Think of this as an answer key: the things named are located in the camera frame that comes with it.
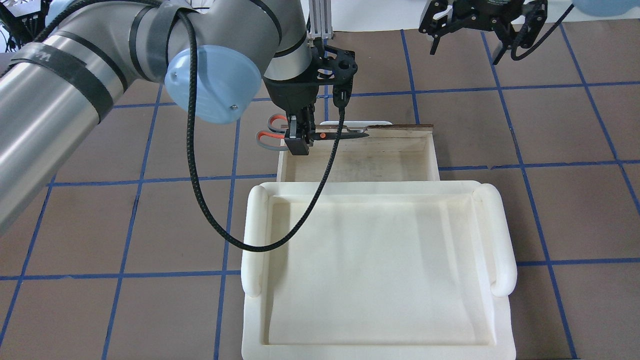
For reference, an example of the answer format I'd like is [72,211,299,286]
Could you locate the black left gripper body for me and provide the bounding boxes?
[263,42,359,118]

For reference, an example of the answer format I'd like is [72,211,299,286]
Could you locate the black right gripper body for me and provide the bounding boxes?
[418,0,548,38]

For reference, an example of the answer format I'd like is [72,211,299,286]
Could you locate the white drawer handle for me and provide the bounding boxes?
[320,120,393,128]

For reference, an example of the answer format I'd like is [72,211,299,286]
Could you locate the orange grey scissors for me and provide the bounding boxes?
[255,113,338,155]

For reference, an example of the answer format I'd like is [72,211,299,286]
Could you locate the light wooden drawer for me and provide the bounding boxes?
[276,122,441,182]

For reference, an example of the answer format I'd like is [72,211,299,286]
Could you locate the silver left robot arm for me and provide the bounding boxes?
[1,0,358,231]

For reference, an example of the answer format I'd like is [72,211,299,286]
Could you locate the white foam tray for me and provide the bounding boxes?
[241,180,517,360]

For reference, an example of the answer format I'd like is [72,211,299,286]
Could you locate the aluminium frame post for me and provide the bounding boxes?
[307,0,334,40]

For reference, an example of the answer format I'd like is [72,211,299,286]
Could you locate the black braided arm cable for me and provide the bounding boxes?
[30,0,348,253]

